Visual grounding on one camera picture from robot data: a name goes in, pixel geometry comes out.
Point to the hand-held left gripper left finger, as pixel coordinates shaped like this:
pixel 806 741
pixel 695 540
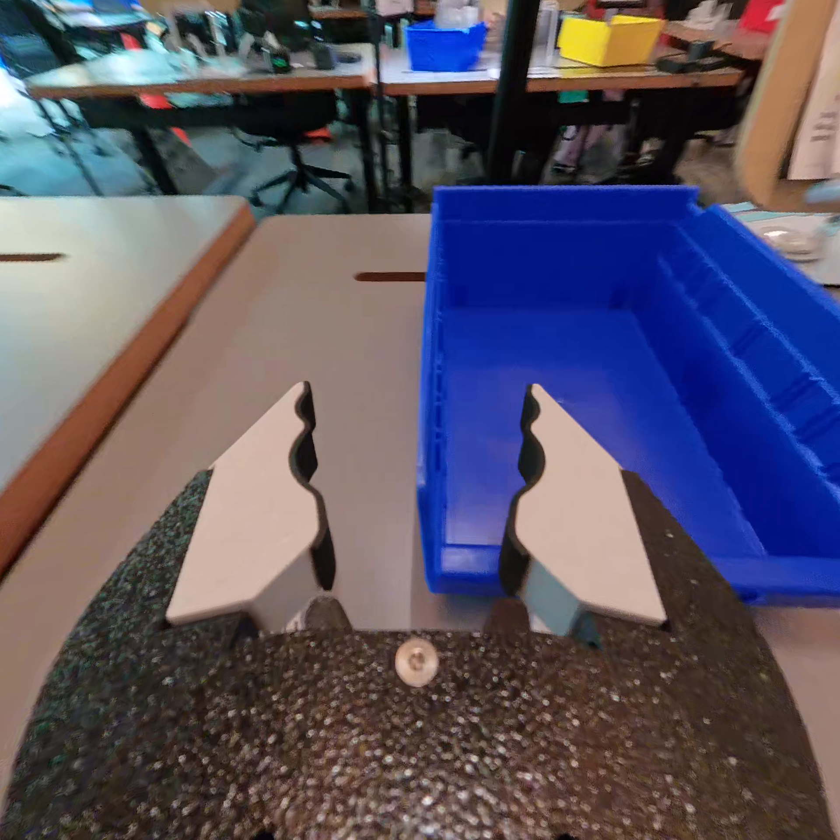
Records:
pixel 256 525

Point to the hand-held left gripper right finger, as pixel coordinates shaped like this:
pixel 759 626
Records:
pixel 584 525

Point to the white office desk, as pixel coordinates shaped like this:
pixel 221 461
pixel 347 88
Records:
pixel 65 328

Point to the black office chair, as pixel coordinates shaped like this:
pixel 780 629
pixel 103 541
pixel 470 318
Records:
pixel 295 131

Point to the black metal pole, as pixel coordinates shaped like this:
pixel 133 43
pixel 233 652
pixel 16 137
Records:
pixel 512 98

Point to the wooden desk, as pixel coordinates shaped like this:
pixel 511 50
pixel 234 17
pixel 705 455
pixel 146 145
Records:
pixel 197 75
pixel 590 77

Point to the wooden document stand with papers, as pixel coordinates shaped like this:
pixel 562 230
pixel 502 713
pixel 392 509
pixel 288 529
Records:
pixel 768 98

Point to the yellow plastic bin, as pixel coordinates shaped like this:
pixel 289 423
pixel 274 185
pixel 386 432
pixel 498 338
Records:
pixel 610 43

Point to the small blue plastic bin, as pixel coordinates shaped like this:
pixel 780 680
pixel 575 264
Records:
pixel 446 46

